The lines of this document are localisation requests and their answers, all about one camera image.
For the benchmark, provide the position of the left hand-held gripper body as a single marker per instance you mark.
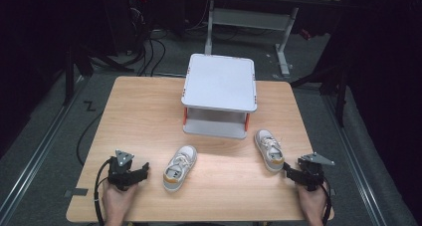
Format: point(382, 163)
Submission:
point(120, 173)

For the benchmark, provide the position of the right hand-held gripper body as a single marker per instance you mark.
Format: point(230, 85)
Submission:
point(312, 174)

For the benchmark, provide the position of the white sneaker with yellow heel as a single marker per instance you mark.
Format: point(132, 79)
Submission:
point(270, 149)
point(179, 168)

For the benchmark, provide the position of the white rack with orange legs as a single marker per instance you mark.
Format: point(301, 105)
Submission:
point(219, 86)

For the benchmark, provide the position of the person's right hand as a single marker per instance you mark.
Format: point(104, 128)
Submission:
point(311, 201)

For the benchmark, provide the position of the person's left hand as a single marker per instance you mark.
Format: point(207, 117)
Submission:
point(117, 199)

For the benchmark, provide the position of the grey tape strip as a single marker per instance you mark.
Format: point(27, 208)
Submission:
point(78, 192)

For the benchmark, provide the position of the black metal stand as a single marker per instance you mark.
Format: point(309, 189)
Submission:
point(340, 86)
point(71, 73)

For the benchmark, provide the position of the desk with white metal legs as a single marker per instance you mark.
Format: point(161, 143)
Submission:
point(252, 18)

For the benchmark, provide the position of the metal floor rail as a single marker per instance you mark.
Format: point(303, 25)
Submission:
point(355, 159)
point(36, 153)

